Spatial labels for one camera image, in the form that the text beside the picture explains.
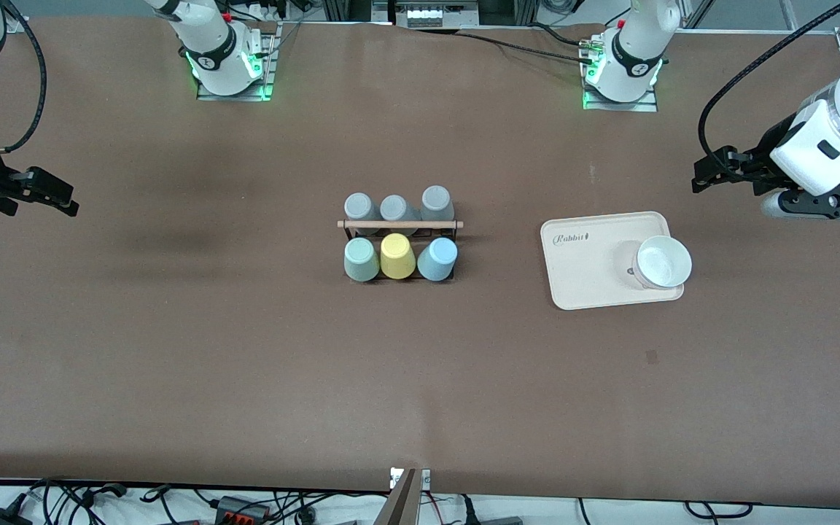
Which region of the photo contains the light blue cup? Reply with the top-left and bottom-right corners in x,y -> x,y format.
417,238 -> 459,282

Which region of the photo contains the mint green cup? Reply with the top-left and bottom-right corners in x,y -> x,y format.
344,238 -> 381,283

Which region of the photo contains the white bowl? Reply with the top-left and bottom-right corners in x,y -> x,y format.
631,235 -> 693,290

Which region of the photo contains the beige rabbit print tray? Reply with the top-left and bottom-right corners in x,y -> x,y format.
540,211 -> 685,311

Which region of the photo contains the grey cup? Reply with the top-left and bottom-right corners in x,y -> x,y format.
421,185 -> 456,236
344,192 -> 379,236
379,195 -> 421,236

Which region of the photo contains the white power strip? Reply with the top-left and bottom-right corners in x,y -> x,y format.
405,0 -> 481,28

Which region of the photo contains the yellow cup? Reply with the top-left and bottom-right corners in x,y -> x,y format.
381,233 -> 417,280

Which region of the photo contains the grey orange connector block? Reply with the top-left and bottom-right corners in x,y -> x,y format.
216,496 -> 273,525

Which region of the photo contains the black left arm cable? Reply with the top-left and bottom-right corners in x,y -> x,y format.
698,0 -> 840,179

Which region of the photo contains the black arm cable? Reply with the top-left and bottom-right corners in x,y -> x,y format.
0,0 -> 48,156
698,0 -> 840,179

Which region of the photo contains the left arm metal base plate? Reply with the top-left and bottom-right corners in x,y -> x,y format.
582,84 -> 659,112

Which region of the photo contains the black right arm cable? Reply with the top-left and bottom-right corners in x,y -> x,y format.
0,0 -> 48,156

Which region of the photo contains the short black table cable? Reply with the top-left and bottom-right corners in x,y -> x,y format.
529,22 -> 593,47

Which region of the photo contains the long black table cable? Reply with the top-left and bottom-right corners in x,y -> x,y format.
455,31 -> 596,65

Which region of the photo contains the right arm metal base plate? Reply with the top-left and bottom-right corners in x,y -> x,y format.
196,22 -> 279,101

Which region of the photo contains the black wire cup rack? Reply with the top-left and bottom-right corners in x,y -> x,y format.
338,219 -> 464,284

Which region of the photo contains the black looped floor cable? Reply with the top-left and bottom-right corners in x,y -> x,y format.
685,501 -> 754,521

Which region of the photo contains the small white bracket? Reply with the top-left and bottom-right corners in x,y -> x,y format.
389,467 -> 432,489

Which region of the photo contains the aluminium post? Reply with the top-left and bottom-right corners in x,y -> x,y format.
373,469 -> 419,525

